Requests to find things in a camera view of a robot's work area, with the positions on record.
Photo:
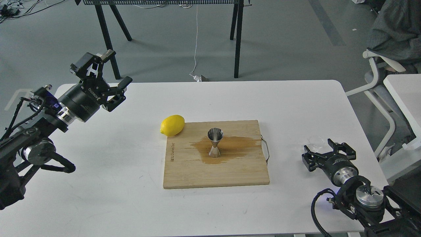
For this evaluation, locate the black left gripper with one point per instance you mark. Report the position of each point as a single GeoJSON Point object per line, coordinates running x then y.
{"type": "Point", "coordinates": [92, 92]}

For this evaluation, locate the bamboo cutting board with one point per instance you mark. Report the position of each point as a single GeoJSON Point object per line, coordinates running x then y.
{"type": "Point", "coordinates": [187, 162]}

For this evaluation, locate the steel double jigger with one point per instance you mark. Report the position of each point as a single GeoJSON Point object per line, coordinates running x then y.
{"type": "Point", "coordinates": [215, 135]}

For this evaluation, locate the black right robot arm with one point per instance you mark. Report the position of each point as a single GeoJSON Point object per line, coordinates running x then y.
{"type": "Point", "coordinates": [382, 212]}

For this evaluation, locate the person in grey jacket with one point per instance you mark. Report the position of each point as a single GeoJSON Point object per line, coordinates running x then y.
{"type": "Point", "coordinates": [396, 33]}

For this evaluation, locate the clear glass measuring cup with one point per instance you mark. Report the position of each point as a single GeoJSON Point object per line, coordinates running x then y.
{"type": "Point", "coordinates": [315, 143]}

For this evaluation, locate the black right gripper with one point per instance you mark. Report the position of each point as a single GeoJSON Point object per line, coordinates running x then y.
{"type": "Point", "coordinates": [337, 166]}

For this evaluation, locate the white office chair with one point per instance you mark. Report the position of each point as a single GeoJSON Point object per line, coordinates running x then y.
{"type": "Point", "coordinates": [376, 91]}

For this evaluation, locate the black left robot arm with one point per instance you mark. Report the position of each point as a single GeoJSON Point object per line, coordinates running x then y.
{"type": "Point", "coordinates": [26, 147]}

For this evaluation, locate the white side table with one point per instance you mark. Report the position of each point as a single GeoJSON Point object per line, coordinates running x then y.
{"type": "Point", "coordinates": [406, 91]}

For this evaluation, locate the yellow lemon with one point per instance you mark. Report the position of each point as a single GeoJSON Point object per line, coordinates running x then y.
{"type": "Point", "coordinates": [172, 125]}

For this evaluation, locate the black metal frame table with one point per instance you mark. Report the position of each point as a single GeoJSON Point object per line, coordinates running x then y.
{"type": "Point", "coordinates": [165, 21]}

